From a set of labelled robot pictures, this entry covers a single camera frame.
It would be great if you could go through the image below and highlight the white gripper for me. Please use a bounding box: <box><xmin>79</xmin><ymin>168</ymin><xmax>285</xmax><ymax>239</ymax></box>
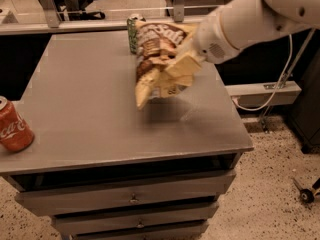
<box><xmin>156</xmin><ymin>8</ymin><xmax>240</xmax><ymax>98</ymax></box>

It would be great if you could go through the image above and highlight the brown sea salt chip bag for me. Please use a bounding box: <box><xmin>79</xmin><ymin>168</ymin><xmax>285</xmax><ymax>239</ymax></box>
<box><xmin>135</xmin><ymin>21</ymin><xmax>196</xmax><ymax>109</ymax></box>

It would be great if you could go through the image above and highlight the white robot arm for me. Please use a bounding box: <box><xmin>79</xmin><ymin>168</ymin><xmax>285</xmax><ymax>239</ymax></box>
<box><xmin>164</xmin><ymin>0</ymin><xmax>320</xmax><ymax>81</ymax></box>

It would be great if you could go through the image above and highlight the green soda can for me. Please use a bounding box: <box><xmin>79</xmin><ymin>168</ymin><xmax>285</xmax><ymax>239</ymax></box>
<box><xmin>127</xmin><ymin>14</ymin><xmax>145</xmax><ymax>54</ymax></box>

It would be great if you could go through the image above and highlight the red coke can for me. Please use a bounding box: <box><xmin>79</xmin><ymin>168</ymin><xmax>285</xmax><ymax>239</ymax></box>
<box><xmin>0</xmin><ymin>96</ymin><xmax>34</xmax><ymax>152</ymax></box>

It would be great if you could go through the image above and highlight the grey drawer cabinet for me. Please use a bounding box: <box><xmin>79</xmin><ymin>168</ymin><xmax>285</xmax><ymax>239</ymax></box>
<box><xmin>0</xmin><ymin>26</ymin><xmax>255</xmax><ymax>240</ymax></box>

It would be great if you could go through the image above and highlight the black caster wheel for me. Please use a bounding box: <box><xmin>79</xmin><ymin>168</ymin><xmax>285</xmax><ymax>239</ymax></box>
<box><xmin>293</xmin><ymin>178</ymin><xmax>320</xmax><ymax>203</ymax></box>

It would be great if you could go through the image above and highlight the bottom grey drawer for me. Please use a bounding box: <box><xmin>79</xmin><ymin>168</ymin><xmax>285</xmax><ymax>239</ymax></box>
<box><xmin>68</xmin><ymin>219</ymin><xmax>210</xmax><ymax>240</ymax></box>

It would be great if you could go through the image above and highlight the grey drawer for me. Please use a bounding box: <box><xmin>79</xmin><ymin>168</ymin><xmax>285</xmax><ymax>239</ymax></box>
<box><xmin>53</xmin><ymin>202</ymin><xmax>218</xmax><ymax>235</ymax></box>
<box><xmin>15</xmin><ymin>170</ymin><xmax>235</xmax><ymax>216</ymax></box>
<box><xmin>68</xmin><ymin>219</ymin><xmax>210</xmax><ymax>240</ymax></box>

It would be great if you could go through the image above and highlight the middle grey drawer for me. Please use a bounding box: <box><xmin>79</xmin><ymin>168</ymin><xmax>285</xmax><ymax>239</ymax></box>
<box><xmin>53</xmin><ymin>202</ymin><xmax>218</xmax><ymax>235</ymax></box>

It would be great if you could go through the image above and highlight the top grey drawer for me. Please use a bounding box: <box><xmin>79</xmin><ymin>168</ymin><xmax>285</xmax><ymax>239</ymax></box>
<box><xmin>15</xmin><ymin>170</ymin><xmax>235</xmax><ymax>216</ymax></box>

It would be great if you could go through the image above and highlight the white cable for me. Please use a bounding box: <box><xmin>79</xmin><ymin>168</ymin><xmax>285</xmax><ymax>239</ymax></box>
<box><xmin>232</xmin><ymin>33</ymin><xmax>294</xmax><ymax>113</ymax></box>

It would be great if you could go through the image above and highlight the metal railing frame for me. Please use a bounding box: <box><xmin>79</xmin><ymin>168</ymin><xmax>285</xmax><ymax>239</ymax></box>
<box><xmin>0</xmin><ymin>0</ymin><xmax>223</xmax><ymax>35</ymax></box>

